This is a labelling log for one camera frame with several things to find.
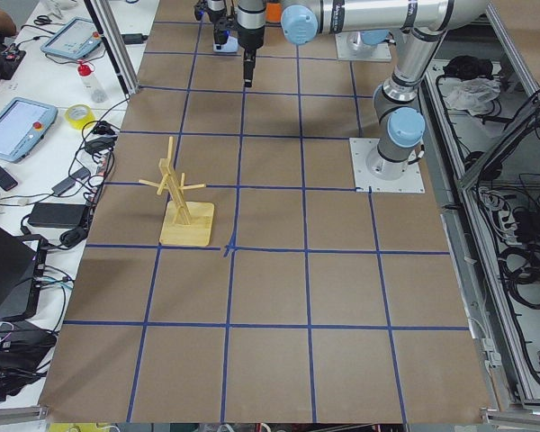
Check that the far teach pendant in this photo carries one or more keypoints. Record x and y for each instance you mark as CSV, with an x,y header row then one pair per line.
x,y
74,40

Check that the black laptop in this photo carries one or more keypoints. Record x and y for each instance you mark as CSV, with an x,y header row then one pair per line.
x,y
22,260

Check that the black power adapter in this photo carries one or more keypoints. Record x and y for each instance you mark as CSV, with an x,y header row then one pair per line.
x,y
134,38

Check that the white crumpled cloth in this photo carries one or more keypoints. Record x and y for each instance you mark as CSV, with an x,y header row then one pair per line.
x,y
475,96

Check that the near teach pendant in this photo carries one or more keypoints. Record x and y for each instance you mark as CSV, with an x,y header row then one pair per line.
x,y
23,123

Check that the wooden cup rack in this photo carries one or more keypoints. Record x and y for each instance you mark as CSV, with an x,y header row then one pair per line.
x,y
186,224

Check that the aluminium frame post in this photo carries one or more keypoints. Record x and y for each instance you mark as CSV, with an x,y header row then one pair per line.
x,y
102,16

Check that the large black power brick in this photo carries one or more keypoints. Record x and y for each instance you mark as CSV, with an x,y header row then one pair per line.
x,y
57,215

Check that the light blue plastic cup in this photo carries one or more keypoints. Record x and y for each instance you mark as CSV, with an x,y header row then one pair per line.
x,y
229,47

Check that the teach pendant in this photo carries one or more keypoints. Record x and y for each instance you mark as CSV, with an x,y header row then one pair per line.
x,y
23,123
74,40

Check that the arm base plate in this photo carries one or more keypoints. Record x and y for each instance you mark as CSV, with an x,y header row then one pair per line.
x,y
371,46
374,174

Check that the yellow tape roll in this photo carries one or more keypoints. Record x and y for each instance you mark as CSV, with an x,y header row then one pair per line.
x,y
79,116

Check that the red cap squeeze bottle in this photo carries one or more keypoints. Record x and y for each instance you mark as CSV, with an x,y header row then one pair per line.
x,y
91,83

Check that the black smartphone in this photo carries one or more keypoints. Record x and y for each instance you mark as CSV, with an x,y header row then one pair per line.
x,y
7,181

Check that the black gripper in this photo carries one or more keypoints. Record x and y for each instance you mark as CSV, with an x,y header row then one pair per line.
x,y
214,15
249,40

